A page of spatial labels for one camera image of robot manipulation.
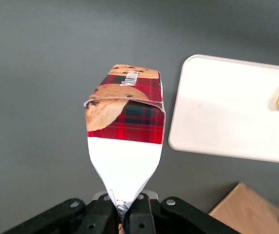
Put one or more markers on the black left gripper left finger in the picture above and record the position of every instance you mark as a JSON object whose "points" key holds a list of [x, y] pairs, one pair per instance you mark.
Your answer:
{"points": [[100, 217]]}

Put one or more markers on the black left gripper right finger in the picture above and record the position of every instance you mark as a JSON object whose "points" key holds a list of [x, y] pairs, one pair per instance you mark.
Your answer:
{"points": [[140, 215]]}

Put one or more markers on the red plaid cookie box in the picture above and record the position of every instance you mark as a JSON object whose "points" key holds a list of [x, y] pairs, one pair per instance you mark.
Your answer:
{"points": [[127, 136]]}

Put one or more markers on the cream rectangular tray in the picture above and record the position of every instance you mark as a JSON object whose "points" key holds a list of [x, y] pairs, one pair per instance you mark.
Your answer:
{"points": [[227, 109]]}

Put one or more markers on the wooden drawer cabinet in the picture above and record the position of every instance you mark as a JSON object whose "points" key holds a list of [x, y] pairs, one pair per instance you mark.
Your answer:
{"points": [[248, 209]]}

